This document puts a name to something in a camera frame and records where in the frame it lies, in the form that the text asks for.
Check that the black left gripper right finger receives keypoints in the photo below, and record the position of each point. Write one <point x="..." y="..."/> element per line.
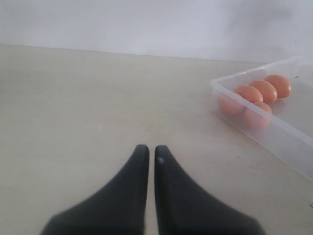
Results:
<point x="185" y="208"/>

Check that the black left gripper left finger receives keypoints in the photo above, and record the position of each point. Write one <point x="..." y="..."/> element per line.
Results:
<point x="118" y="208"/>

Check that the clear plastic bin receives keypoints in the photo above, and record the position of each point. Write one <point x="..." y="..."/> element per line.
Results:
<point x="286" y="132"/>

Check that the brown egg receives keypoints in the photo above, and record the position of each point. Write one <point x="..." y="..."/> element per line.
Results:
<point x="232" y="104"/>
<point x="281" y="84"/>
<point x="256" y="121"/>
<point x="267" y="90"/>

